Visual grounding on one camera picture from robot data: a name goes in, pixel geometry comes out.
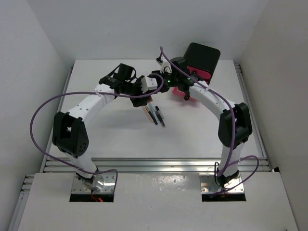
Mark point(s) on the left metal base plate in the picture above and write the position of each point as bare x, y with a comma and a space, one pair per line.
103, 184

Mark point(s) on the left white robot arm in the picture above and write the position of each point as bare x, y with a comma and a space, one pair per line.
69, 128

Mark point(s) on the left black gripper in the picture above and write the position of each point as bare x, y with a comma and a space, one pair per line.
138, 101

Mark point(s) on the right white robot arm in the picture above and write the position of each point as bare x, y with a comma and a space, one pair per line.
234, 126

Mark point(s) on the metal base plate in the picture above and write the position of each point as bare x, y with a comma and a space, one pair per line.
209, 186
103, 184

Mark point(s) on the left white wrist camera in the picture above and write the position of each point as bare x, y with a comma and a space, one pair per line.
148, 84

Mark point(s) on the black drawer cabinet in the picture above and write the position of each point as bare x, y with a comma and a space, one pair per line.
204, 56

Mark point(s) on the black mascara tube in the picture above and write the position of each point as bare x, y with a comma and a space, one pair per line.
160, 116

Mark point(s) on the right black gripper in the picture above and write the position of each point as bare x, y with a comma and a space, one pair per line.
165, 89

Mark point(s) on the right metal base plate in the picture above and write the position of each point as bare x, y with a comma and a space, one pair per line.
209, 186

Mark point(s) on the peach concealer stick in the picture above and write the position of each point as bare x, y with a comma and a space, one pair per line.
148, 114

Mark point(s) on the light blue black pen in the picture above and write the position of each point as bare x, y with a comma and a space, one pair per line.
153, 113

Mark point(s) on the brown gold makeup pencil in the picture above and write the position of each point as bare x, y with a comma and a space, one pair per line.
150, 113

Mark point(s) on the aluminium frame rail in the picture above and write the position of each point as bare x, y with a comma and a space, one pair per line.
161, 165

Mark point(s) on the brown eyeshadow palette four pans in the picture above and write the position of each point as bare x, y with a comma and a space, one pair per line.
149, 100

